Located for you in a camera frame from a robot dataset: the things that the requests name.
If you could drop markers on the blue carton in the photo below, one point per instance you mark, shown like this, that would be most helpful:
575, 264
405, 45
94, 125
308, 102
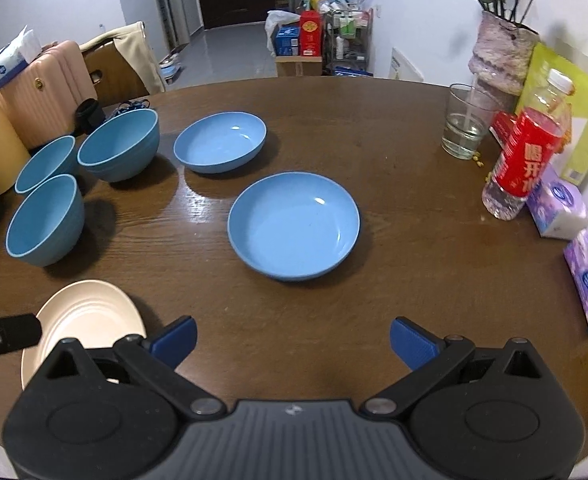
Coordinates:
288, 40

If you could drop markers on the small blue bowl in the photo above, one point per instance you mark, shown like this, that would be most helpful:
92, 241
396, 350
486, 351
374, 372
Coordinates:
44, 165
44, 225

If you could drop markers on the white plastic bag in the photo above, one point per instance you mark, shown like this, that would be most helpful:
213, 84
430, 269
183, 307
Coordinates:
279, 19

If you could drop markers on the black cylindrical cup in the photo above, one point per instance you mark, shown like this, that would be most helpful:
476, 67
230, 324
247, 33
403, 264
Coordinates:
89, 116

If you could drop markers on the small red box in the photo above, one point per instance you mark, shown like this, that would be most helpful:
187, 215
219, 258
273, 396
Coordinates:
501, 127

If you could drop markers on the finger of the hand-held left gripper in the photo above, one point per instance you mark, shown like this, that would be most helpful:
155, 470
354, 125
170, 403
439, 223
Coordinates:
14, 332

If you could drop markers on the blue plate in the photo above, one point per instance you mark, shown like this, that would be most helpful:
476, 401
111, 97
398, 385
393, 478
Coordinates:
294, 227
221, 142

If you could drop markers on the cream plate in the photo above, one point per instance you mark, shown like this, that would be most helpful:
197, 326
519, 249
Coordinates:
84, 315

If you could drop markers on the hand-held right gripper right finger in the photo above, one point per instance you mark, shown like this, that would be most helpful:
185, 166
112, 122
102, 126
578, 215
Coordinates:
414, 342

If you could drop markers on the large blue bowl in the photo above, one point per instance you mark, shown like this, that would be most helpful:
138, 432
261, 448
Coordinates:
124, 150

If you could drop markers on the wooden chair with beige coat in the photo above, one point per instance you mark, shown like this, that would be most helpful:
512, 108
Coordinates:
141, 55

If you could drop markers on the red label water bottle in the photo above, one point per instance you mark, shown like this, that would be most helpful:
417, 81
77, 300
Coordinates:
524, 160

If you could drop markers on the tall red gift box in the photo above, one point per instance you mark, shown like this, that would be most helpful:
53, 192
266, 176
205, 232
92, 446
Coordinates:
310, 32

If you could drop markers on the clear drinking glass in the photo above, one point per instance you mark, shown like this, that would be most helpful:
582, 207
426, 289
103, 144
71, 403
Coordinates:
466, 125

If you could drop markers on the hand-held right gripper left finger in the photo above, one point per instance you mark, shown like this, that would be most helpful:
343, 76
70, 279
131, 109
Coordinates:
174, 341

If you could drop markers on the pink suitcase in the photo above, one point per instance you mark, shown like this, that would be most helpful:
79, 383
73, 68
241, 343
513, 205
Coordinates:
44, 95

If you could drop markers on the white tissue pack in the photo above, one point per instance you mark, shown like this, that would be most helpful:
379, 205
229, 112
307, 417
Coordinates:
9, 57

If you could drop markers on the scattered yellow kernels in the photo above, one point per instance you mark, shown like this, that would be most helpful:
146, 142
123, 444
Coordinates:
476, 160

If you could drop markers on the pink textured vase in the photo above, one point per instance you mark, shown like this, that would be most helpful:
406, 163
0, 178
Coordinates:
501, 55

